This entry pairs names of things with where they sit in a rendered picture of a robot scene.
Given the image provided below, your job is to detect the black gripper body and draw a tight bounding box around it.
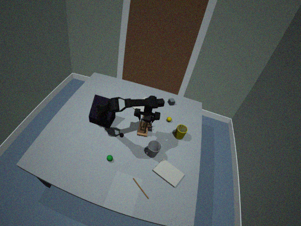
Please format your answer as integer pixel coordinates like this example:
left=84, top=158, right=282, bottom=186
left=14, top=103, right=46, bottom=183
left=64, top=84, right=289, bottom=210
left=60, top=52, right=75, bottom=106
left=134, top=108, right=160, bottom=120

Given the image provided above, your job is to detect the yellow cylindrical cup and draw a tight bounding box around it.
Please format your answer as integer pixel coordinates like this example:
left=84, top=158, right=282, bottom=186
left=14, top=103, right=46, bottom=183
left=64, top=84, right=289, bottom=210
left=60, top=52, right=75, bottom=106
left=174, top=124, right=188, bottom=140

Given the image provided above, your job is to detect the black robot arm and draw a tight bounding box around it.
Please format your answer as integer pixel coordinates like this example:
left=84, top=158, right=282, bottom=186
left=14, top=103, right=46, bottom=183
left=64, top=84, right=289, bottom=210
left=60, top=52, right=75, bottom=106
left=96, top=96, right=165, bottom=122

